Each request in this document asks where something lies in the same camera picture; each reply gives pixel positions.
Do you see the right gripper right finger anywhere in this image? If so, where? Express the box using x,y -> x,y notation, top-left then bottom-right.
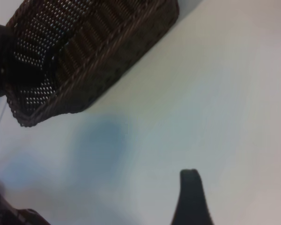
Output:
170,168 -> 214,225

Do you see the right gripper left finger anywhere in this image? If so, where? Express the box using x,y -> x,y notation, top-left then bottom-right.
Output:
0,182 -> 51,225

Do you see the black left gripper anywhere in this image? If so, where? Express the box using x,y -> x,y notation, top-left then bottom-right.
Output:
0,24 -> 16,98

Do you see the dark brown woven basket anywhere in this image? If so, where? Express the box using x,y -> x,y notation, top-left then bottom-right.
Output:
6,0 -> 180,128

